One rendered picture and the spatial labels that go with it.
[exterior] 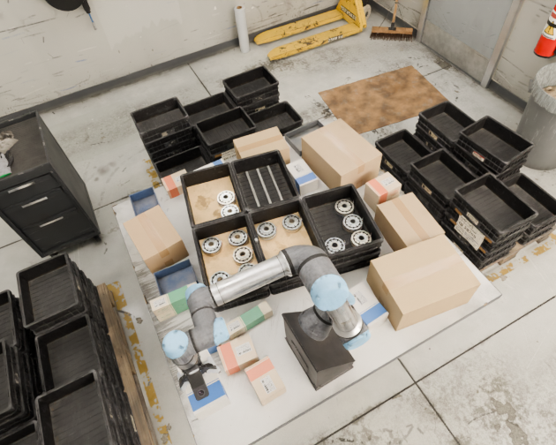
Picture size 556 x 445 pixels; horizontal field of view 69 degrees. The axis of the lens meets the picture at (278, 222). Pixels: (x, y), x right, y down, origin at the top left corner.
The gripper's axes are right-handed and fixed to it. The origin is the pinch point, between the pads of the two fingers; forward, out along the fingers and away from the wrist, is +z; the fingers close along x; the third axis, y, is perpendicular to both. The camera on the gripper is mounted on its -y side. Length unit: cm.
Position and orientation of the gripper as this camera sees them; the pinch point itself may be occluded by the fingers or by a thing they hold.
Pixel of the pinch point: (201, 381)
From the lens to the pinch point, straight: 159.3
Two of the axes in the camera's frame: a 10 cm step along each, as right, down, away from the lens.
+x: -8.8, 4.1, -2.3
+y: -4.6, -6.9, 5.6
